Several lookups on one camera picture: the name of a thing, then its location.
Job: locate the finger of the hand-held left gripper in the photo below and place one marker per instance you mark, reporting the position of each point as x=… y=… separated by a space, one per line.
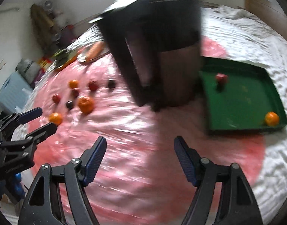
x=31 y=114
x=44 y=131

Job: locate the carrot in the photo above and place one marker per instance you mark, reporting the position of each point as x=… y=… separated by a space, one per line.
x=95 y=49

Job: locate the dark red bag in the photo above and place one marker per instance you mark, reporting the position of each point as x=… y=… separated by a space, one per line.
x=68 y=35

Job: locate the leafy greens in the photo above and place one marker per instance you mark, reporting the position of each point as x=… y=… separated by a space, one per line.
x=62 y=55

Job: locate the red and yellow box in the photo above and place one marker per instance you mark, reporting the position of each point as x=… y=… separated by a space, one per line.
x=44 y=63

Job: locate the red apple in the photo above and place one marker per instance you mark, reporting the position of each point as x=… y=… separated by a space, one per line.
x=221 y=77
x=55 y=98
x=75 y=92
x=93 y=85

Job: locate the green tray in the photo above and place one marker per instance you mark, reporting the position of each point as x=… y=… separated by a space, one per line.
x=239 y=98

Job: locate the metal plate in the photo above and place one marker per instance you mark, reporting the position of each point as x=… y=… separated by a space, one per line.
x=82 y=57

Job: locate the dark wooden chair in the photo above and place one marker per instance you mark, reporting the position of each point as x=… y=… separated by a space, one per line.
x=176 y=28

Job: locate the light blue suitcase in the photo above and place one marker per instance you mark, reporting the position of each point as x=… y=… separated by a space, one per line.
x=14 y=86

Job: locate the orange rimmed plate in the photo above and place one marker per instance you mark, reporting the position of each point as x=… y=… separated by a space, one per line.
x=63 y=66

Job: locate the wooden door panel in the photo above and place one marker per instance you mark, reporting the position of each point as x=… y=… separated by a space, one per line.
x=258 y=3

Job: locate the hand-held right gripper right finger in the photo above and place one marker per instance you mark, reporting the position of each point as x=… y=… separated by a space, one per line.
x=184 y=161

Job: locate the white bed blanket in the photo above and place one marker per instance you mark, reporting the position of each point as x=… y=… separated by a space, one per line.
x=246 y=35

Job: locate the grey bag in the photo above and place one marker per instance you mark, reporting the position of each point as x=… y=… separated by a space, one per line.
x=28 y=69

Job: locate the large orange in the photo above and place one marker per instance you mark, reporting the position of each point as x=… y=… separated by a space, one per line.
x=86 y=104

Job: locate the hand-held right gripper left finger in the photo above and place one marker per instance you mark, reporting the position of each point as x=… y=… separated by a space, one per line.
x=96 y=159

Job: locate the white fan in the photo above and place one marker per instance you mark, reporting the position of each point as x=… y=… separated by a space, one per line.
x=48 y=4

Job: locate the brown hanging clothes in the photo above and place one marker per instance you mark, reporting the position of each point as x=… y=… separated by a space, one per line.
x=41 y=21

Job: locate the dark plum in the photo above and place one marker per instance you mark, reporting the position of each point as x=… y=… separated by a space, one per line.
x=69 y=104
x=111 y=83

